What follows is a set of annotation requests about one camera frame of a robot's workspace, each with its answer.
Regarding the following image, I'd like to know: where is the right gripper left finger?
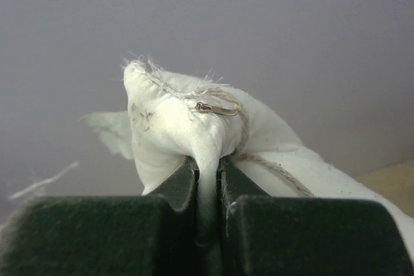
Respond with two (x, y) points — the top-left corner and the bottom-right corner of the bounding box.
(1, 158), (223, 275)

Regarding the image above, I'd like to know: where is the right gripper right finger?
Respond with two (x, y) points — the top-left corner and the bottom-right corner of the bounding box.
(219, 160), (413, 275)

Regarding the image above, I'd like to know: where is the white pillow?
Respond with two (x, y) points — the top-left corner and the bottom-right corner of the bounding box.
(83, 58), (413, 247)

